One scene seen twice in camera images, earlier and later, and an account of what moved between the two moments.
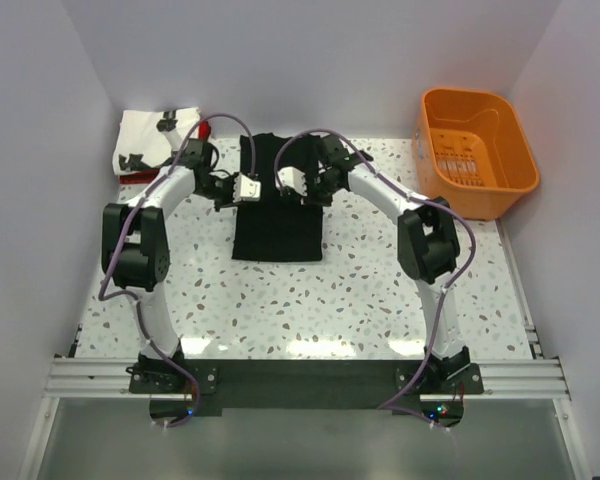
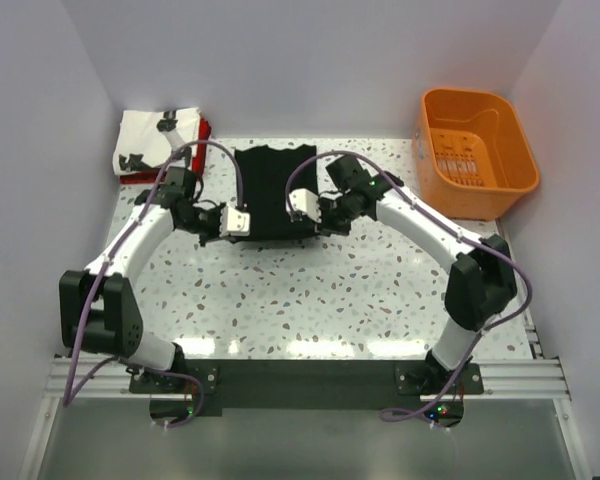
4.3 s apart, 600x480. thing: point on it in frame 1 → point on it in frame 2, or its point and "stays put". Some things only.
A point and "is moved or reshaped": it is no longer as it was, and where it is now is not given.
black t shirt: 280,226 is moved or reshaped
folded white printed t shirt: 140,144 stays put
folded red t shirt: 204,132 stays put
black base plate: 218,385 stays put
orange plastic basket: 471,149 stays put
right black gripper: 310,199 → 326,226
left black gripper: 229,202 → 216,232
